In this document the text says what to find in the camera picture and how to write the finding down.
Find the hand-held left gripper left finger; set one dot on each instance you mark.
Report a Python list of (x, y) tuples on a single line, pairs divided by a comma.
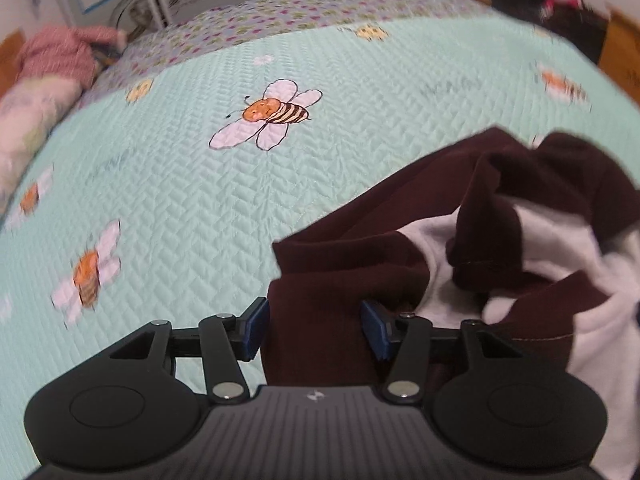
[(255, 330)]

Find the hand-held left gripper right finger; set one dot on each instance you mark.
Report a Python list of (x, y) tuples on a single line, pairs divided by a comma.
[(375, 327)]

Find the maroon and grey sweatshirt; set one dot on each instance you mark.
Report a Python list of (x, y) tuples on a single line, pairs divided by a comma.
[(350, 280)]

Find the mint bee-print quilt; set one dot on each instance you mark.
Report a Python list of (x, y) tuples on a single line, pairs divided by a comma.
[(175, 185)]

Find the frog-print bedsheet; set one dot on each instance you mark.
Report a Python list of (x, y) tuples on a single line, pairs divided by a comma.
[(300, 15)]

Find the wooden headboard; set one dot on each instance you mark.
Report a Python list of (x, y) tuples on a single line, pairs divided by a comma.
[(10, 60)]

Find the black armchair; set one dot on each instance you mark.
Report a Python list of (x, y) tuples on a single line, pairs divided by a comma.
[(565, 15)]

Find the wooden desk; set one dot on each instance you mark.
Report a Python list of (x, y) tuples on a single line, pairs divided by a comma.
[(622, 55)]

